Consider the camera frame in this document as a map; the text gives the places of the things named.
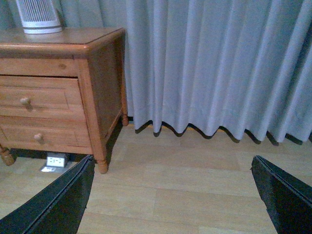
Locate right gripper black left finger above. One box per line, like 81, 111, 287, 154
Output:
0, 155, 95, 234

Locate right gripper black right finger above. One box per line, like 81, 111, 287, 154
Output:
251, 156, 312, 234

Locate wooden drawer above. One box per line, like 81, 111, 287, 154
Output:
0, 116, 91, 149
0, 76, 85, 121

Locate wooden nightstand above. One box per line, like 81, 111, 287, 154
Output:
0, 28, 128, 174

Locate light grey curtain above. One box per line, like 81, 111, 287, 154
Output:
0, 0, 312, 144

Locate white air purifier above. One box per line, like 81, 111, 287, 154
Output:
16, 0, 62, 34

